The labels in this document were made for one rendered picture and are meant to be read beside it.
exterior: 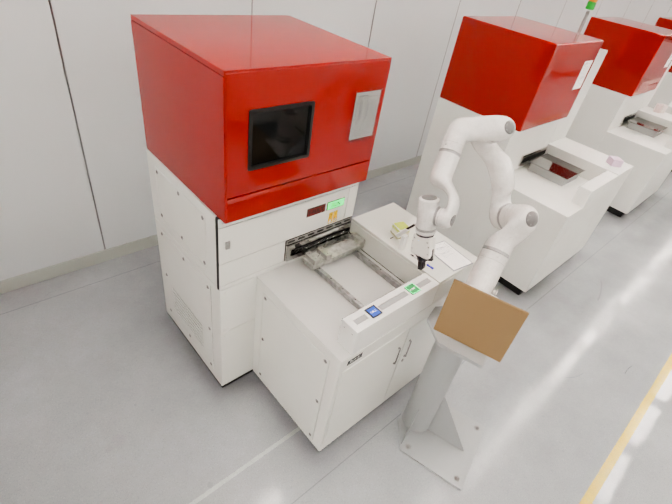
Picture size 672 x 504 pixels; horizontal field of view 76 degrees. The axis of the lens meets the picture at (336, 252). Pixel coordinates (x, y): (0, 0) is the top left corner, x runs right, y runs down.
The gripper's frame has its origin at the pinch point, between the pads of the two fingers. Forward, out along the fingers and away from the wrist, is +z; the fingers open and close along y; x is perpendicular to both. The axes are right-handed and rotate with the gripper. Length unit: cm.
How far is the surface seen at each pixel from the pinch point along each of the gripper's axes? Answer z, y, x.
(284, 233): -4, -59, -31
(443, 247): 11.6, -15.0, 39.4
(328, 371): 40, -10, -46
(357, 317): 14.3, -4.8, -34.1
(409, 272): 18.0, -17.1, 14.9
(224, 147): -55, -43, -65
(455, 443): 114, 23, 20
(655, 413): 133, 91, 152
